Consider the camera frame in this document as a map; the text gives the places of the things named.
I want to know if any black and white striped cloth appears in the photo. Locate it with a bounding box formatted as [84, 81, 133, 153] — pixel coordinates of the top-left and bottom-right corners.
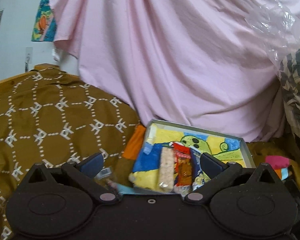
[279, 40, 300, 153]

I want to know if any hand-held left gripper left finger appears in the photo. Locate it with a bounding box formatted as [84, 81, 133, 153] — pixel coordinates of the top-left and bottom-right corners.
[27, 152, 118, 204]

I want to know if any small packet with dark label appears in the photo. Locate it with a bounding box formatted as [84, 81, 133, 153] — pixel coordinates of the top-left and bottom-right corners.
[95, 166, 114, 183]

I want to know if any red snack packet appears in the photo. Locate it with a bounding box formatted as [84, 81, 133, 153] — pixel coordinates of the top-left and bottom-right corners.
[172, 142, 193, 195]

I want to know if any clear plastic bag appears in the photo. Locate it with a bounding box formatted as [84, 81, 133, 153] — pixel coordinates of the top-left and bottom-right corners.
[245, 0, 300, 140]

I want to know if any blue snack packet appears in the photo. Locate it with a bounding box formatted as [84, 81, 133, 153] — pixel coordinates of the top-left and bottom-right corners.
[190, 150, 213, 192]

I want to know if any grey tray with colourful drawing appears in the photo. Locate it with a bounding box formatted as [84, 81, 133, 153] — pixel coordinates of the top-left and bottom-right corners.
[129, 119, 257, 195]

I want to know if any colourful wall poster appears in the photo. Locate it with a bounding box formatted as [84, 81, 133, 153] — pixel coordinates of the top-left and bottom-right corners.
[31, 0, 64, 42]

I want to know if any pink striped snack packet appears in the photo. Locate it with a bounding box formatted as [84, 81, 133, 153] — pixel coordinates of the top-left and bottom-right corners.
[107, 179, 120, 193]

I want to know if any pink cloth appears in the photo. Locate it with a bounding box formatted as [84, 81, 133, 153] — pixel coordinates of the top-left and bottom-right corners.
[49, 0, 300, 143]

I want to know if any brown patterned blanket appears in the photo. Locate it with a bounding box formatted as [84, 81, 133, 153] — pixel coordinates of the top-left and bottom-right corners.
[0, 69, 140, 240]

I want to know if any multicoloured patchwork cloth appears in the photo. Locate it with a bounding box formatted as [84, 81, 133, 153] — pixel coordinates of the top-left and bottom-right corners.
[122, 125, 294, 180]

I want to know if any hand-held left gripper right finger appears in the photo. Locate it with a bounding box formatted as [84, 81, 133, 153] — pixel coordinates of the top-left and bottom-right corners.
[184, 152, 276, 204]

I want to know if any light blue packet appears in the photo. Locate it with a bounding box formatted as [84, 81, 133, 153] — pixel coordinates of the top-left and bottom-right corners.
[115, 182, 145, 196]

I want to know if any rice cracker bar clear wrap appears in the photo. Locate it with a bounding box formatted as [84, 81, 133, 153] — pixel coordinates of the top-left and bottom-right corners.
[157, 147, 177, 193]

